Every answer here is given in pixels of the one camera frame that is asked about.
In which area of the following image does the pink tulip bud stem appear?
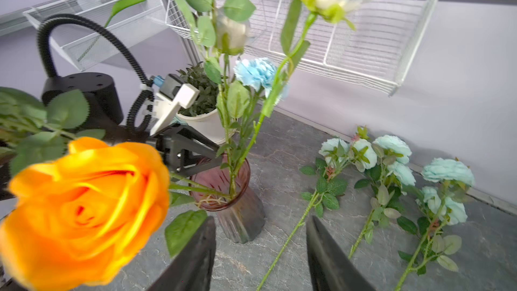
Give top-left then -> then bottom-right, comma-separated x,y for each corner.
76,0 -> 148,61

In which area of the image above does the white rose stem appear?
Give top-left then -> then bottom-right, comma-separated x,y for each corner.
235,0 -> 371,170

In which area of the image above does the small blue carnation stem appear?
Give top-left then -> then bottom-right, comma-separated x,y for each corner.
226,58 -> 289,151

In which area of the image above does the potted green plant white pot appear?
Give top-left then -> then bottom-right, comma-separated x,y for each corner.
176,62 -> 226,145

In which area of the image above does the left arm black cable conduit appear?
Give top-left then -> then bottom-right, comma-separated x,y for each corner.
37,13 -> 156,134

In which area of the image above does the teal rose branch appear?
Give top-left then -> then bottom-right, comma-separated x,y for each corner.
395,158 -> 475,290
257,137 -> 351,290
348,126 -> 416,258

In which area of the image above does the white wire wall basket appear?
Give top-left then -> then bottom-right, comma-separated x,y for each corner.
165,0 -> 447,96

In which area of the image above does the orange rose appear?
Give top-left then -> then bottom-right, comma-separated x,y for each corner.
1,137 -> 171,290

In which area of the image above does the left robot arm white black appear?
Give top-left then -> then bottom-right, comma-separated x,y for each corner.
42,72 -> 222,177

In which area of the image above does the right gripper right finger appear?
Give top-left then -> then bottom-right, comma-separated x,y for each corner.
306,216 -> 375,291

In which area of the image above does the dark ribbed glass vase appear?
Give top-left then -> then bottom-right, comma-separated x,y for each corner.
190,159 -> 266,244

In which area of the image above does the teal rose branch remaining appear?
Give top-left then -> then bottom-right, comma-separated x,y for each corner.
172,0 -> 264,197

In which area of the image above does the white mesh side basket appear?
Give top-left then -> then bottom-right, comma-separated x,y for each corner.
24,0 -> 166,71

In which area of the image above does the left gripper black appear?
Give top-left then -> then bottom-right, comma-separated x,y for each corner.
145,124 -> 222,177

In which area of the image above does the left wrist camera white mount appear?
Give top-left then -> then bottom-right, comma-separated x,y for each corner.
150,74 -> 199,136

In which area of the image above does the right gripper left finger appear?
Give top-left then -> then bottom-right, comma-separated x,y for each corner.
148,217 -> 216,291

